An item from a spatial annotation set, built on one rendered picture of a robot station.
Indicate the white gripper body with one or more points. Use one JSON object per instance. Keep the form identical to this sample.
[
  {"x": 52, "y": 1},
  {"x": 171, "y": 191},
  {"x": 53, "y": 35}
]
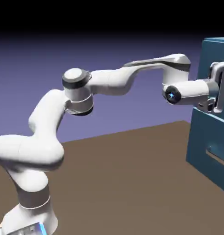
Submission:
[{"x": 220, "y": 67}]

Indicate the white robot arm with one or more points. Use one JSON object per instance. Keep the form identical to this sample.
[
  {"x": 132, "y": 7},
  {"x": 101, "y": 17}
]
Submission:
[{"x": 40, "y": 146}]

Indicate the blue drawer front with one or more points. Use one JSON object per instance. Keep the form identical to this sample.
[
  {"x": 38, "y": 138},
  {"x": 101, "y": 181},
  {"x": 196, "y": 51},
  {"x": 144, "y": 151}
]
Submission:
[
  {"x": 205, "y": 58},
  {"x": 198, "y": 137}
]

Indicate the blue cabinet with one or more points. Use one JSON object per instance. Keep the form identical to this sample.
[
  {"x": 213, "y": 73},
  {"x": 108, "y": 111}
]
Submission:
[{"x": 214, "y": 40}]

